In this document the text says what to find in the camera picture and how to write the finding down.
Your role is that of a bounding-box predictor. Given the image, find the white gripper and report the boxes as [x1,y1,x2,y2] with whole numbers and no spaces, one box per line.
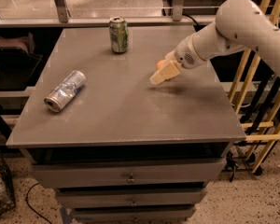
[149,35,205,85]

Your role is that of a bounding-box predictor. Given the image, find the orange fruit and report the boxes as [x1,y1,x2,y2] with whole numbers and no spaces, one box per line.
[156,60,166,69]

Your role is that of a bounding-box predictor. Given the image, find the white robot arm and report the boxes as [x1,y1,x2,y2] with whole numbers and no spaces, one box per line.
[150,0,280,85]

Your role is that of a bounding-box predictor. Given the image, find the green soda can upright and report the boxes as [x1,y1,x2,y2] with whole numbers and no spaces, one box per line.
[109,17,128,53]

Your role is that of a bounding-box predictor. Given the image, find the silver redbull can lying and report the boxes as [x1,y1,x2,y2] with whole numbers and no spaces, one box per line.
[44,70,86,112]

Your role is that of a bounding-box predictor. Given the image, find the grey drawer cabinet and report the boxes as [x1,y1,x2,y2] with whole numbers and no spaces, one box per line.
[6,25,247,224]

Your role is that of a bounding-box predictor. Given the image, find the top grey drawer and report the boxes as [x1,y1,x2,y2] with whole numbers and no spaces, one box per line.
[32,158,226,189]

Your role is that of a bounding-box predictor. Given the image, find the grey drawer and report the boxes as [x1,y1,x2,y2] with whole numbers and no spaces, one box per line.
[72,206,195,223]
[32,158,226,189]
[56,189,206,208]

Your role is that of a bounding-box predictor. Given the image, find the yellow wooden rack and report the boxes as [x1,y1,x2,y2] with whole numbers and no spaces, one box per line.
[228,0,280,175]

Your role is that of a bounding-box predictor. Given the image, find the middle grey drawer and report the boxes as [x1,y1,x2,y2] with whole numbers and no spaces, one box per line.
[56,189,206,208]

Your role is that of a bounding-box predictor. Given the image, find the dark chair at left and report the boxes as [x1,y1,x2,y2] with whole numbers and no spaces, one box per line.
[0,33,44,91]

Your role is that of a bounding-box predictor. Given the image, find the bottom grey drawer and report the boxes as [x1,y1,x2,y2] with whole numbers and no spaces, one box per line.
[72,206,195,223]

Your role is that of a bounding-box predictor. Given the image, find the black cable behind table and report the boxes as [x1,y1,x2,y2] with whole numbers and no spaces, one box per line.
[182,13,201,28]

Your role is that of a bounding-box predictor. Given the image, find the black floor cable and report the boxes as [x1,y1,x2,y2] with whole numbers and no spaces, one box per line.
[24,182,54,224]

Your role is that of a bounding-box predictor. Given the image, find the black wire basket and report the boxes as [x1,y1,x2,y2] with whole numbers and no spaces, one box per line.
[0,152,16,216]

